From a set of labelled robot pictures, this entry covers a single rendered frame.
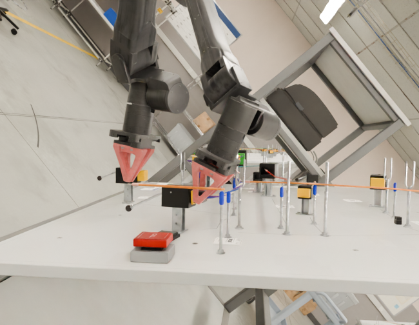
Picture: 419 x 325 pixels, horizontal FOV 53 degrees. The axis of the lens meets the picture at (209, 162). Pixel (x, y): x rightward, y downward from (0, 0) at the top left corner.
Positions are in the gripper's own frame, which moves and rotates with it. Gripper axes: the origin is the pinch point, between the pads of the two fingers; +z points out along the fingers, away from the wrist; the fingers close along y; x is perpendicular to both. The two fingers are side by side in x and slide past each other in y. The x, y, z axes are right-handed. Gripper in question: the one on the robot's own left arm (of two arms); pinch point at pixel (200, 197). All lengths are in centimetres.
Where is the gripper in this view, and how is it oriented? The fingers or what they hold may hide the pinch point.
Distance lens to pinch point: 81.2
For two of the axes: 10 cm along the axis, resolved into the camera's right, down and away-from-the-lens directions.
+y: 2.9, -0.6, 9.5
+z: -4.0, 9.0, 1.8
